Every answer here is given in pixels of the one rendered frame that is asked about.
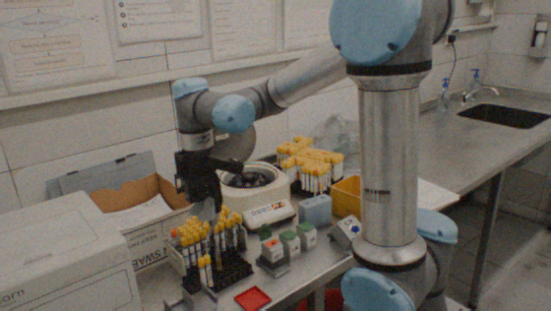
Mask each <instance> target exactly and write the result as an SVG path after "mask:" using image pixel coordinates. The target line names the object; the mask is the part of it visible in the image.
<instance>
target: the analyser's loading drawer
mask: <svg viewBox="0 0 551 311"><path fill-rule="evenodd" d="M201 288H202V290H199V291H198V292H197V293H195V294H193V295H191V296H189V295H188V294H187V293H186V292H185V291H184V290H183V289H182V290H181V292H182V298H180V299H178V300H176V301H175V302H173V303H171V304H169V305H168V304H167V303H166V301H165V300H162V301H163V306H164V309H163V310H161V311H178V310H180V309H181V311H212V310H213V309H215V310H216V311H219V305H218V296H217V295H216V294H215V293H214V292H213V291H211V290H210V289H209V288H208V287H207V286H206V285H205V284H204V283H203V282H202V283H201Z"/></svg>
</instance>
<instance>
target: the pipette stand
mask: <svg viewBox="0 0 551 311"><path fill-rule="evenodd" d="M331 210H332V198H331V197H330V196H328V195H326V194H321V195H318V196H316V201H314V197H312V198H309V199H306V200H303V201H301V202H298V222H299V223H302V222H303V221H308V222H310V223H311V224H313V225H315V229H316V230H317V234H319V233H322V232H324V231H327V230H329V229H331V228H333V227H334V225H333V224H331Z"/></svg>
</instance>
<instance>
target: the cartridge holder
mask: <svg viewBox="0 0 551 311"><path fill-rule="evenodd" d="M255 261H256V263H257V264H258V265H259V266H261V267H262V268H263V269H265V270H266V271H267V272H270V273H271V274H273V275H274V277H278V276H279V275H281V274H283V273H285V272H288V271H290V270H291V266H290V265H289V264H287V263H286V256H285V255H283V257H281V258H279V259H277V260H275V261H274V262H271V261H270V260H269V259H267V258H266V257H264V256H263V255H262V254H260V257H258V258H256V259H255Z"/></svg>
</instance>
